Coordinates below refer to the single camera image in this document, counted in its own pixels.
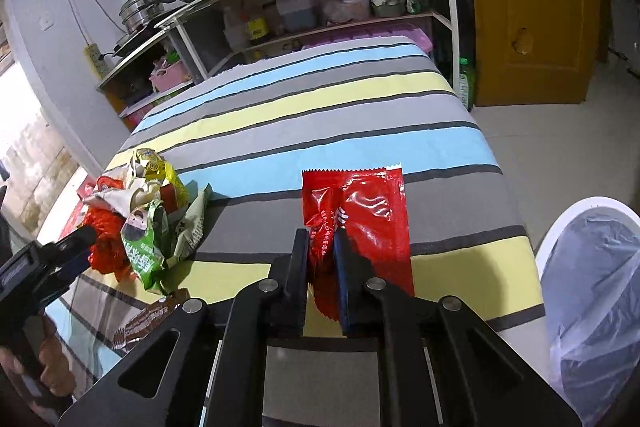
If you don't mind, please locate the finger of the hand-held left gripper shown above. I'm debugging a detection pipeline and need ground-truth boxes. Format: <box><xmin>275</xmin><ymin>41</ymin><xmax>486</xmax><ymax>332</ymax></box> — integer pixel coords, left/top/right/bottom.
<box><xmin>42</xmin><ymin>225</ymin><xmax>99</xmax><ymax>261</ymax></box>
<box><xmin>44</xmin><ymin>249</ymin><xmax>93</xmax><ymax>306</ymax></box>

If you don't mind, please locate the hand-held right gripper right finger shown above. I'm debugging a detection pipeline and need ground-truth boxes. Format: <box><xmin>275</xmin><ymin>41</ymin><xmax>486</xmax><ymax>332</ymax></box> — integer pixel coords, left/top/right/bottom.
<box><xmin>334</xmin><ymin>229</ymin><xmax>583</xmax><ymax>427</ymax></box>

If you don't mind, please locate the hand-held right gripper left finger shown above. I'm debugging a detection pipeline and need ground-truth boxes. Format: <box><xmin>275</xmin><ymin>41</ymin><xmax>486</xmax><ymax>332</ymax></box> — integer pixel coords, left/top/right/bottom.
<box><xmin>59</xmin><ymin>228</ymin><xmax>311</xmax><ymax>427</ymax></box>

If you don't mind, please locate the orange snack packet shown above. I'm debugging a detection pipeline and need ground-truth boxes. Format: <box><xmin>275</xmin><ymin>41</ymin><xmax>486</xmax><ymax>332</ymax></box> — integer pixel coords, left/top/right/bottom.
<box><xmin>77</xmin><ymin>174</ymin><xmax>161</xmax><ymax>218</ymax></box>

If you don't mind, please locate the red snack wrapper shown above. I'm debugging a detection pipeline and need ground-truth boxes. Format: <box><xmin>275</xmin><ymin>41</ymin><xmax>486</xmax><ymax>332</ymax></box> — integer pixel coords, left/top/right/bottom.
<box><xmin>301</xmin><ymin>162</ymin><xmax>416</xmax><ymax>320</ymax></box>

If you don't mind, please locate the brown snack packet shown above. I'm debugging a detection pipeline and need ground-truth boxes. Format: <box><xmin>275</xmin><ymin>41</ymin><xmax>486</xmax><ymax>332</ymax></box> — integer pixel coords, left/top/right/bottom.
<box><xmin>112</xmin><ymin>289</ymin><xmax>191</xmax><ymax>350</ymax></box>

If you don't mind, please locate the golden snack packet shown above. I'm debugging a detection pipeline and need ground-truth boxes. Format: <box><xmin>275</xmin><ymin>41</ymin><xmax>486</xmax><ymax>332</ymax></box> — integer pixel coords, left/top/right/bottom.
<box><xmin>131</xmin><ymin>148</ymin><xmax>191</xmax><ymax>208</ymax></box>

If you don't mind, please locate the pale green snack packet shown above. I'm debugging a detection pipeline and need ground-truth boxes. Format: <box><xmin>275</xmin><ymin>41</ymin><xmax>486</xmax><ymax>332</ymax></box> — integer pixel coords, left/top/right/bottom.
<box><xmin>165</xmin><ymin>184</ymin><xmax>213</xmax><ymax>268</ymax></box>

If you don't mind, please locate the white trash bin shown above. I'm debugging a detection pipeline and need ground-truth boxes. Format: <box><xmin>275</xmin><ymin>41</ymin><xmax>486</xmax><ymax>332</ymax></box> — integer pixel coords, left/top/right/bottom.
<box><xmin>535</xmin><ymin>196</ymin><xmax>640</xmax><ymax>427</ymax></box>

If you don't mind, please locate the person's left hand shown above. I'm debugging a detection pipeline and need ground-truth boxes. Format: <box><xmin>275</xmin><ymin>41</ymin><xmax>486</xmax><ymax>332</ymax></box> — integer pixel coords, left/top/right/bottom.
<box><xmin>36</xmin><ymin>317</ymin><xmax>77</xmax><ymax>401</ymax></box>

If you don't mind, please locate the red floor mat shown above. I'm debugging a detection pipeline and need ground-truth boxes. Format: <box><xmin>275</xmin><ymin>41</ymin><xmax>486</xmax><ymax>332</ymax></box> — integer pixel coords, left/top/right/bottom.
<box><xmin>62</xmin><ymin>174</ymin><xmax>98</xmax><ymax>233</ymax></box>

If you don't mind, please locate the striped tablecloth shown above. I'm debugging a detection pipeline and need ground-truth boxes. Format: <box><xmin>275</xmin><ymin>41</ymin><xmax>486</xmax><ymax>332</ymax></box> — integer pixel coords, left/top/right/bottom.
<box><xmin>47</xmin><ymin>36</ymin><xmax>546</xmax><ymax>427</ymax></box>

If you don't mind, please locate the yellow power strip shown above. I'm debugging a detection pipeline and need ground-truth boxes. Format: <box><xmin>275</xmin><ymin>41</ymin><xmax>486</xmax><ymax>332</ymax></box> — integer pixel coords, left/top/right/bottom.
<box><xmin>82</xmin><ymin>43</ymin><xmax>104</xmax><ymax>80</ymax></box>

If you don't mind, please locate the pink plastic basket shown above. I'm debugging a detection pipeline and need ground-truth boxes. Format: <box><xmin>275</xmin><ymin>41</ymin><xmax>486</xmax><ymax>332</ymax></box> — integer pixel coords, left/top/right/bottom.
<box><xmin>150</xmin><ymin>59</ymin><xmax>194</xmax><ymax>92</ymax></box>

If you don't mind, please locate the low white shelf unit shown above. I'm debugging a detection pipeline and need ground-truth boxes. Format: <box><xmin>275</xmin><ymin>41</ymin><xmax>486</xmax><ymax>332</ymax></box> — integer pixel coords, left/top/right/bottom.
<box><xmin>95</xmin><ymin>24</ymin><xmax>201</xmax><ymax>130</ymax></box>

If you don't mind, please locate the black induction cooker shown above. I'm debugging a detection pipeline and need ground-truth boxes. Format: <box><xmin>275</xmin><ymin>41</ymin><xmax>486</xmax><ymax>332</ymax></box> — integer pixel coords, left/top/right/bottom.
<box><xmin>112</xmin><ymin>27</ymin><xmax>162</xmax><ymax>58</ymax></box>

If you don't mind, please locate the green drink bottle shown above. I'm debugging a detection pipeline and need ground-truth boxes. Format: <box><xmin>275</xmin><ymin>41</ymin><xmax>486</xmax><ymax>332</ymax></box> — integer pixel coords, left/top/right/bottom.
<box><xmin>456</xmin><ymin>58</ymin><xmax>476</xmax><ymax>112</ymax></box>

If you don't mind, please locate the steel steamer pot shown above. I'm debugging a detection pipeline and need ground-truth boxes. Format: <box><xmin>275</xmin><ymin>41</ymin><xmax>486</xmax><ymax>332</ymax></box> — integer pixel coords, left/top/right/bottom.
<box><xmin>118</xmin><ymin>0</ymin><xmax>178</xmax><ymax>32</ymax></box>

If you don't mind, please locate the pink plastic stool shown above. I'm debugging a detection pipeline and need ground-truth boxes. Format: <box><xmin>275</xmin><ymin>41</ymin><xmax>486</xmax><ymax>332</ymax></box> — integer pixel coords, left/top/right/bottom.
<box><xmin>300</xmin><ymin>24</ymin><xmax>433</xmax><ymax>54</ymax></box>

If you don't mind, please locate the yellow label oil bottle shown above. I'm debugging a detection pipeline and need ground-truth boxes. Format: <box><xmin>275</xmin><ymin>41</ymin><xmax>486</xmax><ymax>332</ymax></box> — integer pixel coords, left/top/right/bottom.
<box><xmin>245</xmin><ymin>9</ymin><xmax>271</xmax><ymax>46</ymax></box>

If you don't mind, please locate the translucent bin liner bag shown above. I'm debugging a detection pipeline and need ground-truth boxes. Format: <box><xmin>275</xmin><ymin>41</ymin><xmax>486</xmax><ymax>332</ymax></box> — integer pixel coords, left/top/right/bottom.
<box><xmin>542</xmin><ymin>212</ymin><xmax>640</xmax><ymax>427</ymax></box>

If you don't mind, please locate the grey plastic jug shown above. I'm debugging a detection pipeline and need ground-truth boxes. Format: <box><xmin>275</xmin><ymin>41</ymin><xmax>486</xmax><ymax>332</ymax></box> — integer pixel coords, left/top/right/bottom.
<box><xmin>275</xmin><ymin>0</ymin><xmax>317</xmax><ymax>32</ymax></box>

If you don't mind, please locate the green bowl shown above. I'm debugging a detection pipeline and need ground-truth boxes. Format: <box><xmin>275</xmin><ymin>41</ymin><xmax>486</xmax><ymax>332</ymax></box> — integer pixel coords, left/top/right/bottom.
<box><xmin>371</xmin><ymin>0</ymin><xmax>407</xmax><ymax>18</ymax></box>

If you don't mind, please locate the yellow wooden door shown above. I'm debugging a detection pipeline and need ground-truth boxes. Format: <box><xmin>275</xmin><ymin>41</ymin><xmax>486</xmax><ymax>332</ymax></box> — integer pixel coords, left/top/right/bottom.
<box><xmin>457</xmin><ymin>0</ymin><xmax>601</xmax><ymax>108</ymax></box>

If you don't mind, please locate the door handle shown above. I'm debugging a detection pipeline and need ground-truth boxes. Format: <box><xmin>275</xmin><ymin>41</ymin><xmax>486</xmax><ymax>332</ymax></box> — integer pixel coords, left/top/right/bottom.
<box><xmin>510</xmin><ymin>27</ymin><xmax>534</xmax><ymax>56</ymax></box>

